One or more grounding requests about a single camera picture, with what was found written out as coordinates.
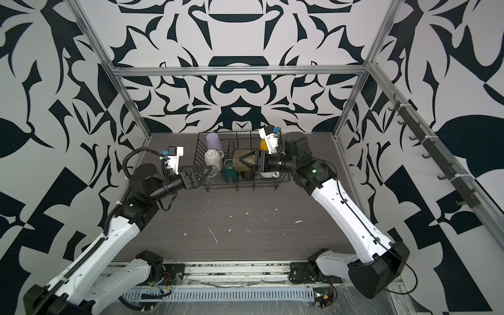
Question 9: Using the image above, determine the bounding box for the black mug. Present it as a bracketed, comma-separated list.
[240, 170, 256, 181]

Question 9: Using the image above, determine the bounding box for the clear glass cup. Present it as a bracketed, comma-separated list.
[207, 165, 221, 179]

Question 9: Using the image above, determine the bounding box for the olive green glass cup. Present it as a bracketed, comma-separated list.
[232, 150, 255, 172]

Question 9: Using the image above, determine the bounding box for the red and white mug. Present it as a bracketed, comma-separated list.
[260, 171, 280, 179]

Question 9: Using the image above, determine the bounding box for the white ceramic mug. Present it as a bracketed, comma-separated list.
[204, 149, 224, 171]

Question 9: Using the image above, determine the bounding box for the yellow mug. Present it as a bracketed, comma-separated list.
[260, 139, 269, 152]

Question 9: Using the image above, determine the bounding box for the cream mug green handle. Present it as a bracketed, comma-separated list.
[222, 159, 239, 184]

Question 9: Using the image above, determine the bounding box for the black wire dish rack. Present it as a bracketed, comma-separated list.
[205, 131, 291, 191]

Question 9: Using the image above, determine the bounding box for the lavender plastic cup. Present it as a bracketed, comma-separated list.
[206, 133, 224, 152]

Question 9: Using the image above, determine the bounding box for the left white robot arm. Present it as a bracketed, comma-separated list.
[23, 146, 213, 314]

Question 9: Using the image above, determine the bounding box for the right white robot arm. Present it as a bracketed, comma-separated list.
[233, 126, 410, 299]

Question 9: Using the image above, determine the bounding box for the small green circuit board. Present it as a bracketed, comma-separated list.
[314, 286, 337, 308]

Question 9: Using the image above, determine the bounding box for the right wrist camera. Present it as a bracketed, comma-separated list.
[259, 125, 280, 154]

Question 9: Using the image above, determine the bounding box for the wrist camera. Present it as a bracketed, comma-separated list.
[160, 146, 184, 176]
[259, 125, 280, 154]

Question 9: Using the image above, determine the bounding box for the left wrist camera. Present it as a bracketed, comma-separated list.
[160, 146, 184, 176]

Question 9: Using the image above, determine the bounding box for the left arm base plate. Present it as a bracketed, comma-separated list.
[156, 263, 186, 287]

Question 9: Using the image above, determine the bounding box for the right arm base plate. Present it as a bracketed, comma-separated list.
[288, 262, 327, 284]

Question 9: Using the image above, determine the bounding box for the white slotted cable duct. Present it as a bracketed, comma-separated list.
[122, 287, 315, 303]

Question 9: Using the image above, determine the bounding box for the wall hook rail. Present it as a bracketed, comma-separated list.
[389, 94, 484, 208]

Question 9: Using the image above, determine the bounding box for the aluminium frame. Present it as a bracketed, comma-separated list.
[67, 1, 503, 247]

